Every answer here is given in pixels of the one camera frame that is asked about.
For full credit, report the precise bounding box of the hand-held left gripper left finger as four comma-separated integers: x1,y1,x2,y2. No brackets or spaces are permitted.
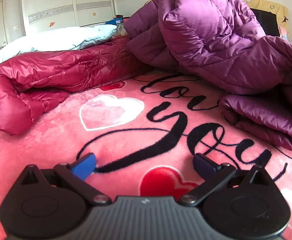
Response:
20,152,112,207

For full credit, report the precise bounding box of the black cloth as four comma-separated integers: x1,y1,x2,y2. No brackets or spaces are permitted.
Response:
250,8,280,37

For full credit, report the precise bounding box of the purple down jacket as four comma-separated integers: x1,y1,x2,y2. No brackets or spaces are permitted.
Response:
124,0,292,152

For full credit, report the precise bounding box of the blue box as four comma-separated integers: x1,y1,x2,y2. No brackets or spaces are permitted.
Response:
105,17,124,25

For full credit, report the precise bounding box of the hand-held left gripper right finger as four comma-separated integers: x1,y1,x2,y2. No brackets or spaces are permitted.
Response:
178,153,274,207

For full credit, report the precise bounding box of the bed with pink cover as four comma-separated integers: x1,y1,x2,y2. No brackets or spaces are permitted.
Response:
0,70,292,240

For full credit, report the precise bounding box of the light blue quilt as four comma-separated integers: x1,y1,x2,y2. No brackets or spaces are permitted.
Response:
0,24,118,73

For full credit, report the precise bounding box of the white wardrobe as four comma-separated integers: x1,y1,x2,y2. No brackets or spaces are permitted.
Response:
21,0,118,37

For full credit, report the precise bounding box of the red down jacket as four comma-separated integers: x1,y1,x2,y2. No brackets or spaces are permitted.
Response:
0,37,156,136

